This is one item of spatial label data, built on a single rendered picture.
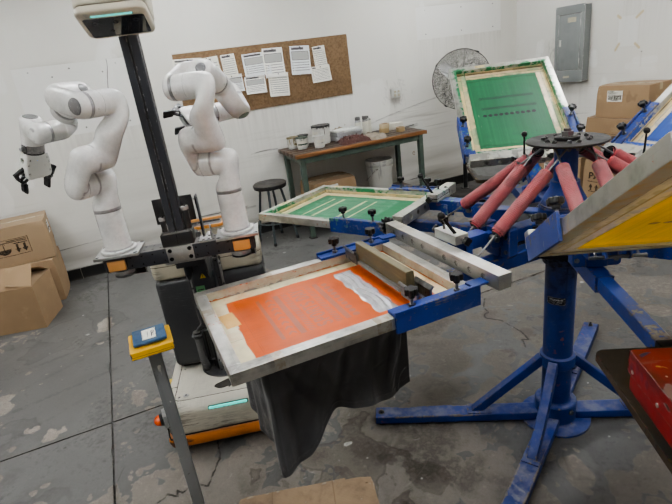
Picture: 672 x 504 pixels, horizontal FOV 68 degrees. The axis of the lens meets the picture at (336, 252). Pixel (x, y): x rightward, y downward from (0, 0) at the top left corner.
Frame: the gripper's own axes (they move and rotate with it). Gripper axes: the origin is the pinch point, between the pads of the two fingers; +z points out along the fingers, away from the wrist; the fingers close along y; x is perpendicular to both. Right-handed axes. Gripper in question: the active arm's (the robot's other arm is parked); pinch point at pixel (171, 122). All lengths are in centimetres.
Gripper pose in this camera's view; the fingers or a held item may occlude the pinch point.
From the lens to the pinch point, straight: 204.7
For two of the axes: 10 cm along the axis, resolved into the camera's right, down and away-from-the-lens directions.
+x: 3.0, -5.5, -7.8
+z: -7.6, 3.5, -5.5
